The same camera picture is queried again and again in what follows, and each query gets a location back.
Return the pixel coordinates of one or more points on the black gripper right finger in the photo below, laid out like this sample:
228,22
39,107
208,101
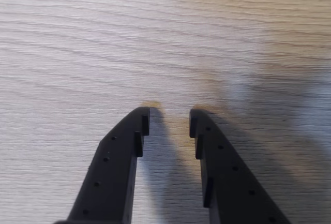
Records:
232,187

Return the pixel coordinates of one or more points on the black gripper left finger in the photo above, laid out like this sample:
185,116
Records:
111,177

